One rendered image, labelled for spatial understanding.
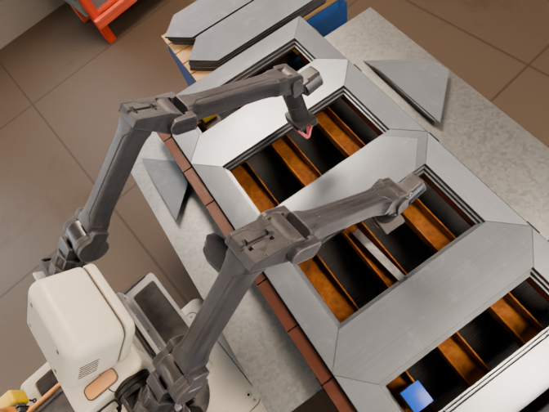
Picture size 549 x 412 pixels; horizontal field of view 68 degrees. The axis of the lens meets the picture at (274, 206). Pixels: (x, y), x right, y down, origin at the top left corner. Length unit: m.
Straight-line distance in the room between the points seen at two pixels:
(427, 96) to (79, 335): 1.40
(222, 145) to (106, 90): 1.88
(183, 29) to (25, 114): 1.86
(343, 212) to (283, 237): 0.18
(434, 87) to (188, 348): 1.32
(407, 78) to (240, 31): 0.74
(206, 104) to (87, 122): 2.27
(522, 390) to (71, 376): 1.09
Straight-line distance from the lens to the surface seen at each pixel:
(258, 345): 1.48
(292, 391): 1.46
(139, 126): 0.94
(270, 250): 0.69
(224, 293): 0.74
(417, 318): 1.30
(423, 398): 1.25
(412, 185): 1.09
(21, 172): 3.32
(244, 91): 1.08
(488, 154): 1.66
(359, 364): 1.27
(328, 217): 0.80
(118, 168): 1.00
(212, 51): 1.92
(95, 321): 0.93
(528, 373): 1.34
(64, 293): 0.97
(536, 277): 1.43
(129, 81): 3.30
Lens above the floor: 2.12
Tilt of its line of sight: 64 degrees down
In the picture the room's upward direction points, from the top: 24 degrees counter-clockwise
